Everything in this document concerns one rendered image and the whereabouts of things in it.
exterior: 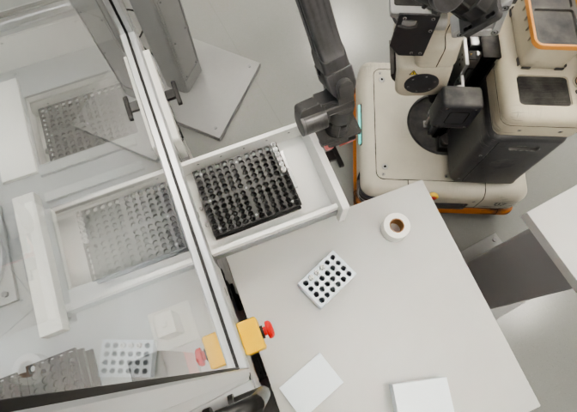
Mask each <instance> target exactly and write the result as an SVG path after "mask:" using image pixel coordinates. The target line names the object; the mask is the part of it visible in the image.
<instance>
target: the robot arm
mask: <svg viewBox="0 0 577 412"><path fill-rule="evenodd" d="M416 1H417V2H419V3H422V9H426V8H427V7H428V6H429V7H430V8H431V9H432V10H433V11H432V14H433V15H436V16H439V15H440V14H441V13H449V12H451V13H452V14H454V15H455V16H457V17H458V19H459V29H460V33H461V34H462V35H463V36H465V37H466V38H469V37H471V36H472V35H473V34H475V33H477V32H479V31H481V30H483V29H484V28H486V27H488V26H490V25H491V24H493V23H495V22H497V21H499V20H500V19H501V18H502V16H503V13H502V6H501V0H416ZM295 2H296V5H297V8H298V10H299V13H300V16H301V20H302V23H303V26H304V28H305V30H306V33H307V37H308V40H309V44H310V46H311V53H312V56H313V61H314V63H315V65H314V68H315V70H316V73H317V76H318V79H319V81H320V82H321V83H322V84H323V86H324V91H321V92H318V93H316V94H313V97H311V98H308V99H306V100H303V101H301V102H299V103H297V104H296V105H295V122H296V124H297V127H298V129H299V131H300V133H301V135H302V136H307V135H310V134H313V133H314V132H315V133H316V136H317V138H318V139H319V144H320V146H321V148H323V147H325V150H326V151H328V150H330V149H332V148H334V147H335V146H337V145H339V147H340V146H343V145H344V144H346V143H349V142H353V141H354V140H355V138H356V135H357V134H359V135H360V134H361V128H360V126H359V124H358V123H357V121H356V119H355V116H354V114H353V111H354V108H355V97H354V95H355V93H354V90H355V85H356V79H355V73H354V71H353V67H352V64H351V63H350V62H349V60H348V56H347V53H346V51H345V48H344V45H343V43H342V41H341V38H340V35H339V32H338V30H337V24H336V21H335V18H334V15H333V11H332V8H331V3H330V0H295Z"/></svg>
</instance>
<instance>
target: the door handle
mask: <svg viewBox="0 0 577 412"><path fill-rule="evenodd" d="M269 398H270V390H269V388H268V387H266V386H260V387H258V388H255V389H253V390H250V391H247V392H245V393H243V394H240V395H238V396H236V397H235V396H234V394H233V393H232V394H230V395H228V406H226V407H223V408H221V409H218V410H216V411H213V409H212V408H211V407H208V408H207V409H203V411H202V412H263V410H264V407H265V405H266V404H267V402H268V401H269Z"/></svg>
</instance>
